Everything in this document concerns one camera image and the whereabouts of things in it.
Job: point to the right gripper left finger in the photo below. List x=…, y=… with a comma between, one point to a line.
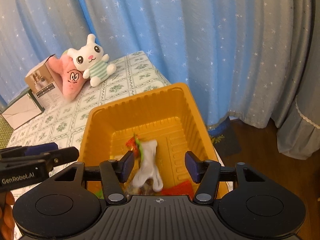
x=111, y=174

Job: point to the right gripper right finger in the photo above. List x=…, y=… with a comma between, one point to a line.
x=207, y=175

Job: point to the clear silver snack packet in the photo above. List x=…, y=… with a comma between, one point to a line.
x=145, y=190

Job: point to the green candy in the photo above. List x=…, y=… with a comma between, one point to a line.
x=100, y=194

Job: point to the long red snack packet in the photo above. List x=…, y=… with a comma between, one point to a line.
x=184, y=188

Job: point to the dark green snack stick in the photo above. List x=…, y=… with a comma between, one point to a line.
x=145, y=151

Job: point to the left hand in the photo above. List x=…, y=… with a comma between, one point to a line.
x=7, y=220

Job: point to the green chevron cushion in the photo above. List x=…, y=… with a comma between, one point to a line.
x=5, y=132

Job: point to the white green cardboard box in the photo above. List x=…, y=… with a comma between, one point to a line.
x=22, y=109

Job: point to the green floral tablecloth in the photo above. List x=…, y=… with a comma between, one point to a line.
x=64, y=124

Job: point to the orange plastic tray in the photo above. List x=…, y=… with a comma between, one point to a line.
x=168, y=115

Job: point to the tan product box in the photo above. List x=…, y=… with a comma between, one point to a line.
x=45, y=84

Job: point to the pink star plush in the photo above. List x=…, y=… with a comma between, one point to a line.
x=72, y=80

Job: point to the grey lace curtain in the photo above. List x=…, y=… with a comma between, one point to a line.
x=296, y=114

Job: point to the white bunny plush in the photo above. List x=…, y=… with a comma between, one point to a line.
x=92, y=62

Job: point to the blue star curtain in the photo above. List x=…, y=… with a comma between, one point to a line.
x=240, y=58

